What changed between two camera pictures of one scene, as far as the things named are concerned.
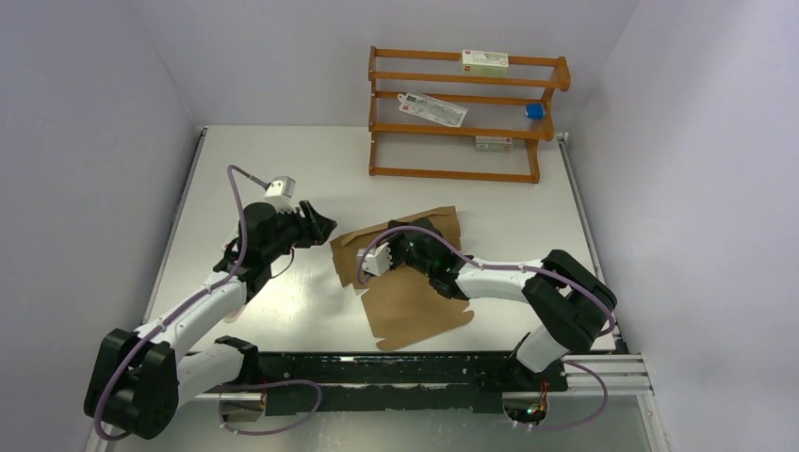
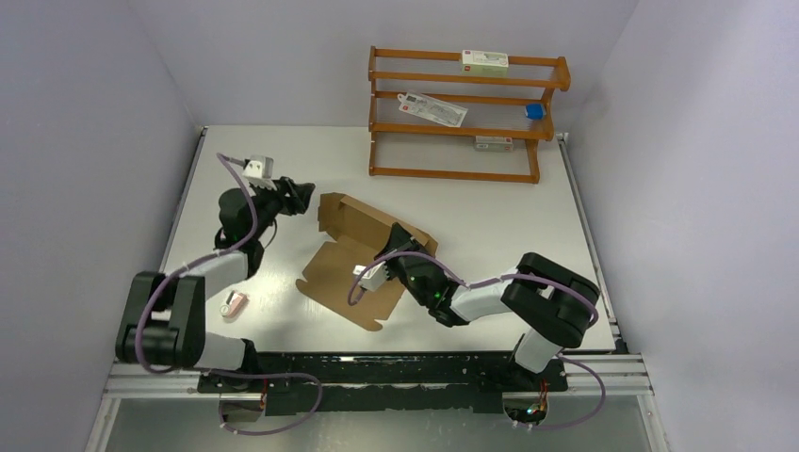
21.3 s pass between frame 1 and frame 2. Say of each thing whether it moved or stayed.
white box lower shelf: stayed
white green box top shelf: stayed
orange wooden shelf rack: stayed
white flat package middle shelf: stayed
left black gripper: moved
